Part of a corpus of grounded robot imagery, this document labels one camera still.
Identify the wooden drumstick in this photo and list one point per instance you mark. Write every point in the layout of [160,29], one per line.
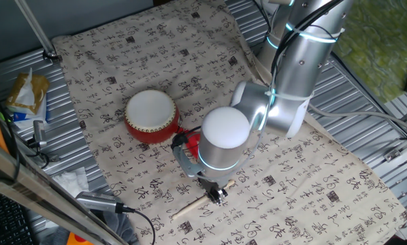
[190,207]

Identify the small silver camera on mount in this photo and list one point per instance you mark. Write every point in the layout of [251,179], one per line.
[39,131]

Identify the grey metal pole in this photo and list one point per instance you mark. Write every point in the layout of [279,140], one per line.
[36,30]

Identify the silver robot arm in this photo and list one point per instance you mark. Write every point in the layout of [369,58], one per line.
[292,75]

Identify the beige calligraphy print cloth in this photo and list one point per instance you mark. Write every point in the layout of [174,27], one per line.
[156,51]

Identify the yellow tissue pack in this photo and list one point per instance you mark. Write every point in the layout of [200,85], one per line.
[26,95]

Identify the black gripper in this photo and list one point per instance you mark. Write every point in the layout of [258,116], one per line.
[213,188]

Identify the aluminium profile bracket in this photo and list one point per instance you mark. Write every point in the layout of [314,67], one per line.
[404,144]

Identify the orange emergency stop box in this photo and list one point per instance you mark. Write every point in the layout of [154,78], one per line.
[76,240]

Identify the black keyboard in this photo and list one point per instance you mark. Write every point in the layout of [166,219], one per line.
[2,221]

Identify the long silver camera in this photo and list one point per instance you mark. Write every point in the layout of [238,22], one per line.
[98,202]

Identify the green yellow mat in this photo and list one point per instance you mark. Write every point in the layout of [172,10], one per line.
[377,51]

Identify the aluminium frame bar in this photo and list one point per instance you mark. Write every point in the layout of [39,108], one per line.
[36,194]

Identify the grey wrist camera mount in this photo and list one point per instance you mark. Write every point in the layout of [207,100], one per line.
[186,166]

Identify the white crumpled tissue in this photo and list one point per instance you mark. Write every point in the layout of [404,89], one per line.
[72,182]

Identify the red drum with white skin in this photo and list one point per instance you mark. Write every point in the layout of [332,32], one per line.
[150,112]

